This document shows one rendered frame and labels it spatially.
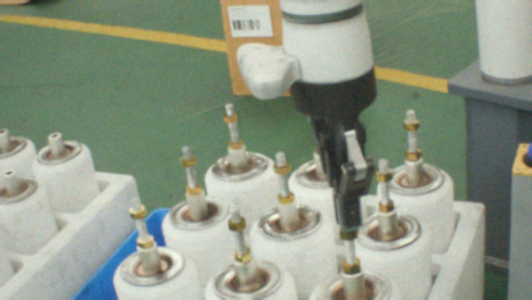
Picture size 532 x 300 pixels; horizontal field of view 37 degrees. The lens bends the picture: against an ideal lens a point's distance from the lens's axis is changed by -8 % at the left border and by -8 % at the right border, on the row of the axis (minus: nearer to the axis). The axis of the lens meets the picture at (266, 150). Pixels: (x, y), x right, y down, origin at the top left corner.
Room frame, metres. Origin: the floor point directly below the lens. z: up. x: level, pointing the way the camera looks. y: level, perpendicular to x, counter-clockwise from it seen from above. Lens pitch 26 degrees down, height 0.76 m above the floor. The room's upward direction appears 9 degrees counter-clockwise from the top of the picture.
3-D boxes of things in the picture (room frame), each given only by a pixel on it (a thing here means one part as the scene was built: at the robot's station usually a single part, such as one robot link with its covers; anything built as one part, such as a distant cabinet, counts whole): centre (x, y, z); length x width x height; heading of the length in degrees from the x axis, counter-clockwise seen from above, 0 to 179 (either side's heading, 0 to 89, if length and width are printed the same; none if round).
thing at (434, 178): (0.89, -0.17, 0.25); 0.08 x 0.08 x 0.01
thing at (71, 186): (1.14, 0.31, 0.16); 0.10 x 0.10 x 0.18
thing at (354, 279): (0.68, -0.06, 0.26); 0.02 x 0.02 x 0.03
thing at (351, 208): (0.66, -0.07, 0.36); 0.03 x 0.01 x 0.05; 9
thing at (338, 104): (0.68, -0.07, 0.45); 0.08 x 0.08 x 0.09
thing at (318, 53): (0.68, -0.05, 0.52); 0.11 x 0.09 x 0.06; 99
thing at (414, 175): (0.89, -0.17, 0.26); 0.02 x 0.02 x 0.03
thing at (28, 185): (1.03, 0.36, 0.25); 0.08 x 0.08 x 0.01
